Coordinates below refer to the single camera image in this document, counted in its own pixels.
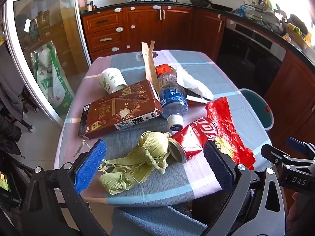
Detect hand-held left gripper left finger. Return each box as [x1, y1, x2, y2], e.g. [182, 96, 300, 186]
[21, 139, 109, 236]

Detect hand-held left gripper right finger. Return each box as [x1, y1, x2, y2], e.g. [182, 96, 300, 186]
[202, 140, 287, 236]

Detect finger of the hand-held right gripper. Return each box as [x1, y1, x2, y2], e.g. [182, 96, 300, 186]
[287, 137, 315, 154]
[261, 144, 315, 170]

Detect crushed red soda can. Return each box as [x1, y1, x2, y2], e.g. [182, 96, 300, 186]
[168, 117, 218, 163]

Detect red foil wrapper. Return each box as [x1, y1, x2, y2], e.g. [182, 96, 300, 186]
[205, 97, 255, 171]

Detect green leaf strip bundle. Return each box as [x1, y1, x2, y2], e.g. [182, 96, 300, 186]
[98, 131, 171, 195]

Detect teal plastic bin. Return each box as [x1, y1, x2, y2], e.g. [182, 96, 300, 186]
[239, 88, 274, 129]

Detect brown cardboard snack box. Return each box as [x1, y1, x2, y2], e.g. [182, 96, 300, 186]
[78, 80, 163, 139]

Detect black foil wrapper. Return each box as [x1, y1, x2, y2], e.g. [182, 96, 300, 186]
[184, 87, 212, 104]

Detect clear plastic bottle blue label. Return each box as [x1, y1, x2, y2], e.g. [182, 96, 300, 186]
[157, 72, 189, 131]

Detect white tissue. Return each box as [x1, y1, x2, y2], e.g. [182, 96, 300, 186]
[176, 66, 214, 97]

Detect white green printed paper cup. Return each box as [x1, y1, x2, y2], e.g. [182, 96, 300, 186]
[98, 67, 128, 94]

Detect brown paper sleeve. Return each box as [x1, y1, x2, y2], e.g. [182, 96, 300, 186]
[141, 41, 160, 92]

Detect person's right hand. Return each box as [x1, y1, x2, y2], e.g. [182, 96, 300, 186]
[287, 191, 315, 236]

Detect small dried leaf strip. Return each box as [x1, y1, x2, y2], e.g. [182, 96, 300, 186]
[71, 140, 92, 158]

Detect grey blue fabric chair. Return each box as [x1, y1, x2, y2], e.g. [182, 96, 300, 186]
[111, 189, 254, 236]

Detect green white printed sack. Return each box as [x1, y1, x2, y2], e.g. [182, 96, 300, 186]
[31, 43, 75, 116]

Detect black built-in oven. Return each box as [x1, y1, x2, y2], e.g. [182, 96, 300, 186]
[217, 18, 287, 99]

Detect red-brown wooden kitchen cabinets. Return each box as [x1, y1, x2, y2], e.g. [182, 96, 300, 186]
[81, 4, 315, 202]

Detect black gas stove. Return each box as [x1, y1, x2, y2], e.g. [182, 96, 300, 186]
[127, 0, 179, 3]

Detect wire dish rack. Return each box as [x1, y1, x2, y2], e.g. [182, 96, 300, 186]
[242, 0, 287, 33]

